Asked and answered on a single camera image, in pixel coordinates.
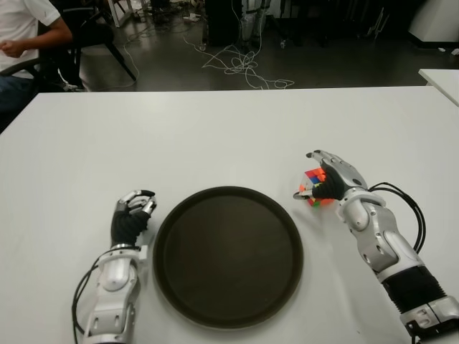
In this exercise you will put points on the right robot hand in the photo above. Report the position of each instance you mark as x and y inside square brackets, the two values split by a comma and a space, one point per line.
[346, 172]

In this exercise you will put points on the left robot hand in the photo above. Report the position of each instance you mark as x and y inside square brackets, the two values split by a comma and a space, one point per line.
[127, 225]

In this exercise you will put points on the multicoloured Rubik's cube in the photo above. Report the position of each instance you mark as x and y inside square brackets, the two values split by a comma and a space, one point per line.
[312, 177]

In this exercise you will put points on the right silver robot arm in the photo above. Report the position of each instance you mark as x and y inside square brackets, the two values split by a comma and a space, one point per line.
[376, 233]

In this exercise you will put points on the round dark brown plate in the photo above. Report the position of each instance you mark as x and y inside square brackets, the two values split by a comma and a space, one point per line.
[229, 258]

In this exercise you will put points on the adjacent white table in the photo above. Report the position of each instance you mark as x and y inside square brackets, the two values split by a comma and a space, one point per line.
[444, 82]

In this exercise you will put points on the silver metal stand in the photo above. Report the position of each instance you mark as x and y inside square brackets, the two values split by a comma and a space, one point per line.
[378, 25]

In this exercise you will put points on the black wheeled rack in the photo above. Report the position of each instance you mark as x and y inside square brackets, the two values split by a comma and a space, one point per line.
[305, 21]

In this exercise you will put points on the white cabinet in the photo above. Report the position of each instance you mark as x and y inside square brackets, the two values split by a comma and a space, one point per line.
[434, 21]

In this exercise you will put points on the black chair with armrest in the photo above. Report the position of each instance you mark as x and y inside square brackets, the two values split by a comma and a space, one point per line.
[25, 63]

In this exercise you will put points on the black cabinet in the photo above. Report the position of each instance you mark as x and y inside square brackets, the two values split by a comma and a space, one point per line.
[222, 21]

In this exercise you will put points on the black wooden chair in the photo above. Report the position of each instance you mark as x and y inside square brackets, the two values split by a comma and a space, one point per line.
[97, 32]

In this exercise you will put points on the white power strip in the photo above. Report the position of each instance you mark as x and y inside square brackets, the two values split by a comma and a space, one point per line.
[191, 16]

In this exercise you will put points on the person in white shirt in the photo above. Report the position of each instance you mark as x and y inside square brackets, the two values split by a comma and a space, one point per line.
[18, 21]

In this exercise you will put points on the white desk frame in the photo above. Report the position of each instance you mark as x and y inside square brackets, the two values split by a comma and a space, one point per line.
[116, 14]

